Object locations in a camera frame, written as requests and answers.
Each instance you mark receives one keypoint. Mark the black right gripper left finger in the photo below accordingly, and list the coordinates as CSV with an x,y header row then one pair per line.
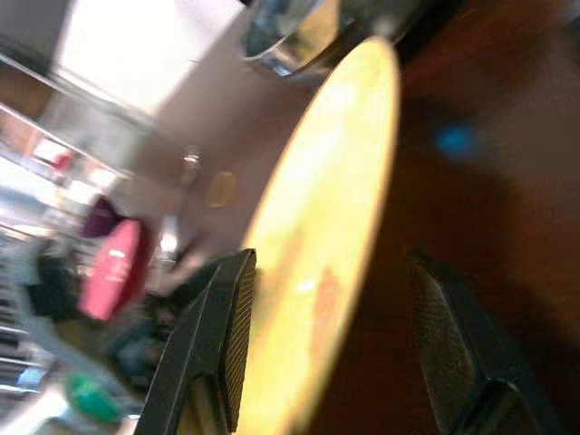
x,y
204,335

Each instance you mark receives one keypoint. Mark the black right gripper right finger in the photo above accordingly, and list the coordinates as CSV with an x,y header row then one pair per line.
x,y
457,344

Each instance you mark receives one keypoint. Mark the yellow plate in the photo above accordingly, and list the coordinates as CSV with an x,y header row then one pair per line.
x,y
317,217

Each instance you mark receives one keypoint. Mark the red oval object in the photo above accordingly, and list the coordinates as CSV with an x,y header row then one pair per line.
x,y
115,269

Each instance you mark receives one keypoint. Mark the green object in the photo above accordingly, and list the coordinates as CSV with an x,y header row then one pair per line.
x,y
90,396

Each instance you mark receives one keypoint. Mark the purple object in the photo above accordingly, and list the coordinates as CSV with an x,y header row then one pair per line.
x,y
100,217

